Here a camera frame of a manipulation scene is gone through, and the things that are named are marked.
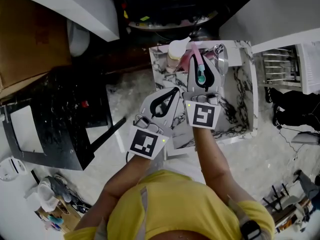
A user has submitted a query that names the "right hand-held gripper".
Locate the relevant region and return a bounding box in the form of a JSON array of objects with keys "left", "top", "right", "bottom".
[{"left": 183, "top": 54, "right": 223, "bottom": 130}]

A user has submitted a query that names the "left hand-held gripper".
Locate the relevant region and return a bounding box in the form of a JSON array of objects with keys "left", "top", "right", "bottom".
[{"left": 127, "top": 86, "right": 182, "bottom": 160}]

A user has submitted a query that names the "pink and teal spray bottle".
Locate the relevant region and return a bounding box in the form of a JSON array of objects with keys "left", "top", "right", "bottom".
[{"left": 190, "top": 41, "right": 208, "bottom": 84}]

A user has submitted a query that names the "person's right forearm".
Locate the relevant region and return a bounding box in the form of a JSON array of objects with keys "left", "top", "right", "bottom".
[{"left": 193, "top": 125, "right": 252, "bottom": 206}]

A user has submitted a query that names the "person's left forearm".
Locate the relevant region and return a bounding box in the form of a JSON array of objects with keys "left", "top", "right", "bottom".
[{"left": 74, "top": 153, "right": 157, "bottom": 235}]

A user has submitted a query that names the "clear bottle with white pump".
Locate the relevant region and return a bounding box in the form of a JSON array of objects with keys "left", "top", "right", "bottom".
[{"left": 165, "top": 36, "right": 192, "bottom": 74}]

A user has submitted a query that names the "clear glass with metal clip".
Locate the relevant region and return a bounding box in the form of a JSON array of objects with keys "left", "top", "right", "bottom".
[{"left": 213, "top": 43, "right": 230, "bottom": 75}]

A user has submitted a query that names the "pink cup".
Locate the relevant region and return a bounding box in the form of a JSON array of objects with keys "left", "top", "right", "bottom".
[{"left": 179, "top": 52, "right": 194, "bottom": 72}]

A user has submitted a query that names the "white marble side table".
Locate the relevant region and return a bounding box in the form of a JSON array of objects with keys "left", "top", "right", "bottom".
[{"left": 148, "top": 40, "right": 259, "bottom": 150}]

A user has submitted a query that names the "white paper card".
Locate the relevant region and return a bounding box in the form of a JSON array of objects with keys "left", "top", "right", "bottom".
[{"left": 225, "top": 46, "right": 245, "bottom": 68}]

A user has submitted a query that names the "round tray with clutter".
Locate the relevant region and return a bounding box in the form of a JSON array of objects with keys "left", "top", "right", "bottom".
[{"left": 128, "top": 10, "right": 219, "bottom": 32}]

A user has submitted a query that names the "black cabinet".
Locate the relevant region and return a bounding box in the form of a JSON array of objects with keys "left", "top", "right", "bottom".
[{"left": 116, "top": 0, "right": 227, "bottom": 24}]

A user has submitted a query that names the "black bag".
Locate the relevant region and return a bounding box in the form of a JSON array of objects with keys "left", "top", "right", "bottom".
[{"left": 264, "top": 86, "right": 320, "bottom": 133}]

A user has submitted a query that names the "white cabinet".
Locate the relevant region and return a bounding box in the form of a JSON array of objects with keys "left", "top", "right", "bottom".
[{"left": 218, "top": 0, "right": 320, "bottom": 48}]

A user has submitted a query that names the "person's yellow shirt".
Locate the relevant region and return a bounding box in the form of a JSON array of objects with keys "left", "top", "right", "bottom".
[{"left": 63, "top": 168, "right": 276, "bottom": 240}]

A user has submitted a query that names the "white printed sheet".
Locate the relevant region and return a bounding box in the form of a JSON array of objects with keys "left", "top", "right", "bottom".
[{"left": 295, "top": 40, "right": 320, "bottom": 95}]

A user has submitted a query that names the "grey flat device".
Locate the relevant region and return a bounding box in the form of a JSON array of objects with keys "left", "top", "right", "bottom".
[{"left": 290, "top": 131, "right": 320, "bottom": 145}]

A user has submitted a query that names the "white counter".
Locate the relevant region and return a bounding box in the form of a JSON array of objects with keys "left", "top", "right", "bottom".
[{"left": 0, "top": 0, "right": 121, "bottom": 43}]

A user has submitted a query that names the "white flat board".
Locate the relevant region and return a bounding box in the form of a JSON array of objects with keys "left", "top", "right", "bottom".
[{"left": 9, "top": 105, "right": 45, "bottom": 154}]

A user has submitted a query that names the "pile of cloths and clutter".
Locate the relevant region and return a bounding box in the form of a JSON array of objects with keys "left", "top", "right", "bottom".
[{"left": 24, "top": 173, "right": 94, "bottom": 233}]

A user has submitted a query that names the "brown cardboard box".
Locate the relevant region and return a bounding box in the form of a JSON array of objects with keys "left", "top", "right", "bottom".
[{"left": 0, "top": 0, "right": 74, "bottom": 96}]

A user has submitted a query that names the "pile of tools and clutter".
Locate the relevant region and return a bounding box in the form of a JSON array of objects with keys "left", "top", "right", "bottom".
[{"left": 261, "top": 168, "right": 320, "bottom": 235}]

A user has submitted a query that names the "white round device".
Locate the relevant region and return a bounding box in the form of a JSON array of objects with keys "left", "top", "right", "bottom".
[{"left": 0, "top": 156, "right": 28, "bottom": 183}]

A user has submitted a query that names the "chrome wire rack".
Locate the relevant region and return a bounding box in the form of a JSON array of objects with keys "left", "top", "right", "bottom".
[{"left": 256, "top": 44, "right": 304, "bottom": 88}]

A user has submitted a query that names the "thin black cable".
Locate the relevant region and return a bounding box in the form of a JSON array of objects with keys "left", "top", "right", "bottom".
[{"left": 276, "top": 125, "right": 305, "bottom": 161}]

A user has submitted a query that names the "grey harness strap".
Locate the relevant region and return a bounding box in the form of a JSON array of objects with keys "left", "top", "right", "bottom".
[{"left": 136, "top": 185, "right": 150, "bottom": 240}]

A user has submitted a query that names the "black strap-mounted device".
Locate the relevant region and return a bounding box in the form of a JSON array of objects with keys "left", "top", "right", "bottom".
[{"left": 239, "top": 219, "right": 263, "bottom": 240}]

